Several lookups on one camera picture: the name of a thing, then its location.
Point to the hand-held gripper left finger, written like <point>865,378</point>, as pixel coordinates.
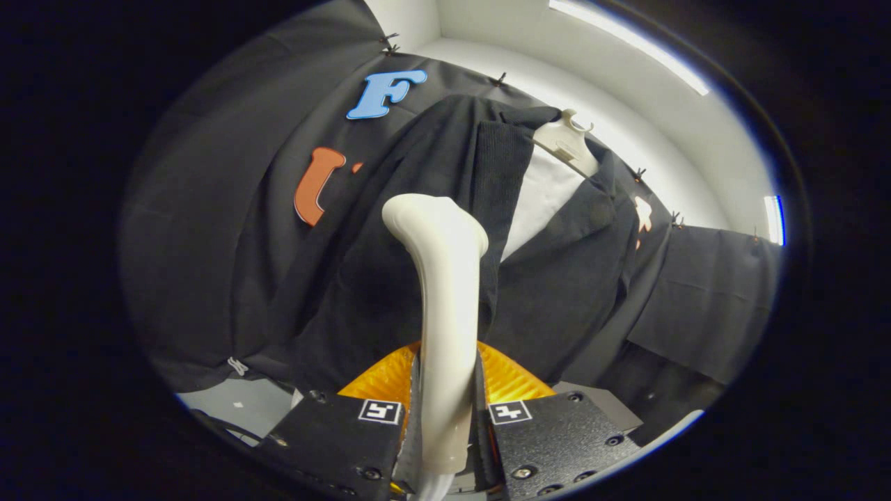
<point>412,452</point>

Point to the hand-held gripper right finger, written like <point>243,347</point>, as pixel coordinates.
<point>485,445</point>

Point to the white garment steamer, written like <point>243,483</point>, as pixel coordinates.
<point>449,313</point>

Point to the black suit jacket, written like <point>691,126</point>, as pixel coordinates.
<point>557,292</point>

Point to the white clothes hanger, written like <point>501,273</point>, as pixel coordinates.
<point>564,142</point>

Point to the grey cabinet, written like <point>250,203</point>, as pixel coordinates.
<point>612,410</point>

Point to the black backdrop cloth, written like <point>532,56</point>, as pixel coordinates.
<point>209,243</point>

